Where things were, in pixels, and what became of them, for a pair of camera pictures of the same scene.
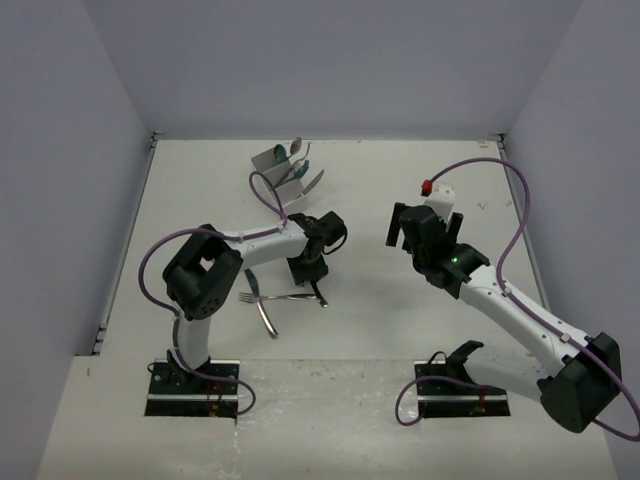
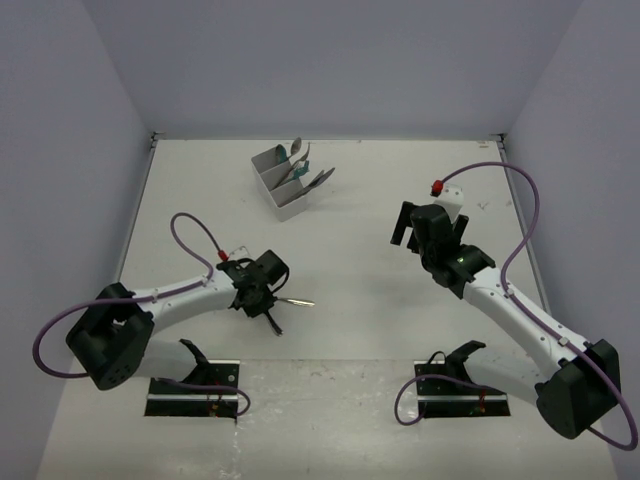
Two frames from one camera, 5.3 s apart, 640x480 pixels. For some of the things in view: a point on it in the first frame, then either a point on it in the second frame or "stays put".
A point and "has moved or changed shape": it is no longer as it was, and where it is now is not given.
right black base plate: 443,398 stays put
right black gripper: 396,226 stays put
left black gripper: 301,276 to 265,304
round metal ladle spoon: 295,146 stays put
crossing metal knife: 319,295 to 316,183
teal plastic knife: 301,171 stays put
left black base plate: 174,392 stays put
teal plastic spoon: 280,153 stays put
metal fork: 248,297 has moved or changed shape
